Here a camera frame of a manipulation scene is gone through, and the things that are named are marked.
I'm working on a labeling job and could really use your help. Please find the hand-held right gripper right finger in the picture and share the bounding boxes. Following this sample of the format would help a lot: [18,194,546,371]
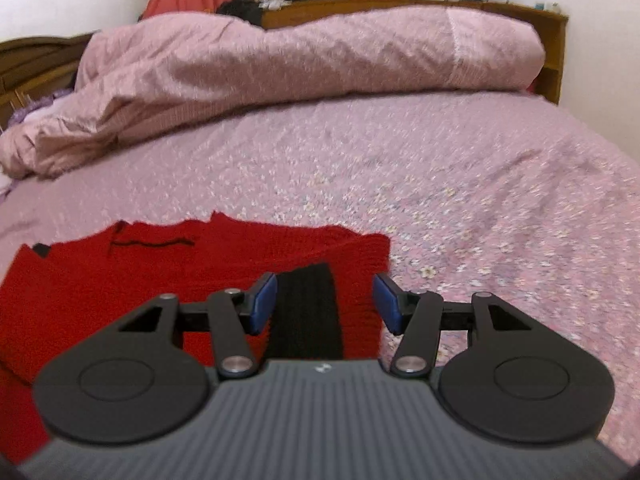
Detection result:
[371,272,532,378]

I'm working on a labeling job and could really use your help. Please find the pink floral duvet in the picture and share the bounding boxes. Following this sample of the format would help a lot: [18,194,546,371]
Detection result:
[0,0,546,178]

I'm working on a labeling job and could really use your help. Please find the black clothes pile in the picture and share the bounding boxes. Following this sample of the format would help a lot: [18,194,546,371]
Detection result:
[216,0,321,26]

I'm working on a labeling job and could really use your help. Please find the red knit cardigan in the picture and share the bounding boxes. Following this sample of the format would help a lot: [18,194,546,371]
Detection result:
[0,210,392,466]

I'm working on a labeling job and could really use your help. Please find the pink floral bed sheet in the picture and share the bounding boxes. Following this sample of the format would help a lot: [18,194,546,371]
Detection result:
[0,87,640,461]

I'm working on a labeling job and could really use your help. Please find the wooden bed headboard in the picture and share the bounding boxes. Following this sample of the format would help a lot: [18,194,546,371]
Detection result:
[0,32,96,131]

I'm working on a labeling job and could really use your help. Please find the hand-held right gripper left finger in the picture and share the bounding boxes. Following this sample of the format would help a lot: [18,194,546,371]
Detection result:
[117,271,279,378]

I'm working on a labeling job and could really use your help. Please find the wooden shelf cabinet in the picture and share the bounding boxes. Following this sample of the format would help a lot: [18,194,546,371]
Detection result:
[260,0,570,106]

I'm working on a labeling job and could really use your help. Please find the purple ruffled cloth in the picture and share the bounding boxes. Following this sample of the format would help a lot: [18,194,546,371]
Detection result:
[7,87,76,126]

